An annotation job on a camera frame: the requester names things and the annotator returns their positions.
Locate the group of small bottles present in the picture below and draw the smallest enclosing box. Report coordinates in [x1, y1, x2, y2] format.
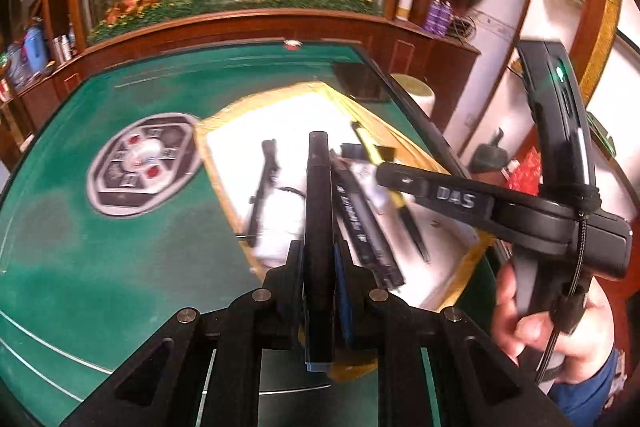
[52, 34, 76, 60]

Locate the gold glitter wall trim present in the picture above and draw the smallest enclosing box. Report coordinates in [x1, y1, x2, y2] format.
[579, 0, 624, 106]

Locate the person's right forearm blue sleeve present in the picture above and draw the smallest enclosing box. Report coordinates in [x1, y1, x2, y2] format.
[547, 346, 627, 427]

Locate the blue detergent bottle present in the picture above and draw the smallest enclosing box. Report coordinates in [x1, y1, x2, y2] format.
[22, 24, 49, 76]

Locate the yellow and black pen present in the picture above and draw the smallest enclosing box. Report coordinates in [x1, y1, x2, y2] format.
[349, 120, 432, 264]

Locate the thin black pen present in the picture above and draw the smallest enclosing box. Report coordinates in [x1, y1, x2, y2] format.
[247, 139, 280, 249]

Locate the curved wooden cabinet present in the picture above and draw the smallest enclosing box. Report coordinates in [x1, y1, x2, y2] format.
[0, 8, 482, 168]

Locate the black marker with grey ends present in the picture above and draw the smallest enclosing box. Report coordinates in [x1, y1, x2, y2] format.
[302, 131, 337, 373]

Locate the person's right hand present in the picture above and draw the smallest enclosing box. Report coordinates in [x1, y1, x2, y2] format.
[492, 264, 616, 384]

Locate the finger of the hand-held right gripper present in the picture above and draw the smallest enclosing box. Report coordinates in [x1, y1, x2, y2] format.
[375, 161, 507, 236]

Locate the round grey table emblem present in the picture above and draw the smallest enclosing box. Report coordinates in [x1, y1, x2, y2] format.
[85, 112, 201, 219]

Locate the black handled appliance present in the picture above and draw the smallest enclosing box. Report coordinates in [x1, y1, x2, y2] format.
[469, 126, 511, 174]

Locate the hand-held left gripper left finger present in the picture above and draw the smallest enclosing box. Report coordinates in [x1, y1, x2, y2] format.
[59, 240, 304, 427]

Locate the white tray with yellow edge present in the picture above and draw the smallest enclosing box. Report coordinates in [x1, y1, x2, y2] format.
[192, 80, 497, 384]

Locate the wire basket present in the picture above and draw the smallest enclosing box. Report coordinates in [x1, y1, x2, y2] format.
[452, 14, 476, 40]

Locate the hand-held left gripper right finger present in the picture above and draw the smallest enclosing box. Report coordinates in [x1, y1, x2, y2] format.
[333, 242, 572, 427]

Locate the red plastic bag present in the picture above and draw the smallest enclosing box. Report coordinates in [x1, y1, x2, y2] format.
[507, 146, 544, 196]

